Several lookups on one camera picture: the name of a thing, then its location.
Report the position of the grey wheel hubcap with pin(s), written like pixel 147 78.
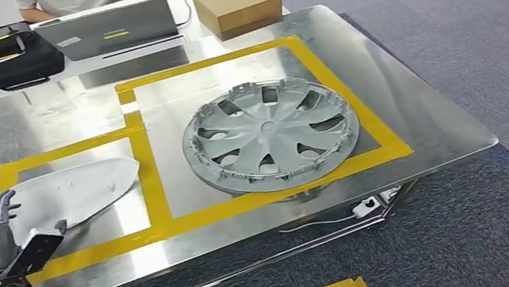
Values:
pixel 267 130

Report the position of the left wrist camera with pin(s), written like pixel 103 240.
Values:
pixel 36 251

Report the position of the stainless steel workbench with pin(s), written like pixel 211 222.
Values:
pixel 410 128

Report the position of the white curved plastic part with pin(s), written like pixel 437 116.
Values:
pixel 73 191

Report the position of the white power strip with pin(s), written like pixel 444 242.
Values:
pixel 365 206

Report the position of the black carry bag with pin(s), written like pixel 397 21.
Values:
pixel 12 68

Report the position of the white desk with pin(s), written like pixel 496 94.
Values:
pixel 190 32

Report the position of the grey laptop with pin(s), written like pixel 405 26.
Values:
pixel 109 30

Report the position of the brown cardboard box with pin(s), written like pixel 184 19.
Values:
pixel 232 0

